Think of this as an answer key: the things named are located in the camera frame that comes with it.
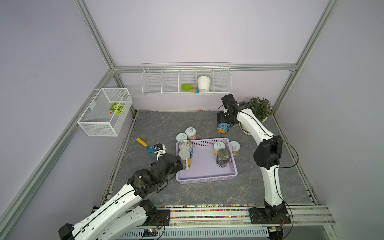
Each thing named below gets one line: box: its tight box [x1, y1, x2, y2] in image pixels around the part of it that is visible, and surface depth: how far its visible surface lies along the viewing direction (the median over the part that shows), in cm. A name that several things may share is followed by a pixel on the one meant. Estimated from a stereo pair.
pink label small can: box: [185, 126, 197, 140], surface depth 104 cm
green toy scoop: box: [181, 84, 200, 94], surface depth 101 cm
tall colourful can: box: [178, 149, 191, 170], surface depth 83 cm
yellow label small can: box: [213, 141, 226, 156], surface depth 96 cm
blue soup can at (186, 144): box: [179, 140, 194, 159], surface depth 91 cm
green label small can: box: [175, 132, 188, 142], surface depth 101 cm
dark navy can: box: [216, 148, 231, 168], surface depth 86 cm
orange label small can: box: [230, 140, 241, 156], surface depth 96 cm
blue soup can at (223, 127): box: [216, 122, 231, 134], surface depth 98 cm
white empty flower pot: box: [197, 75, 211, 93], surface depth 94 cm
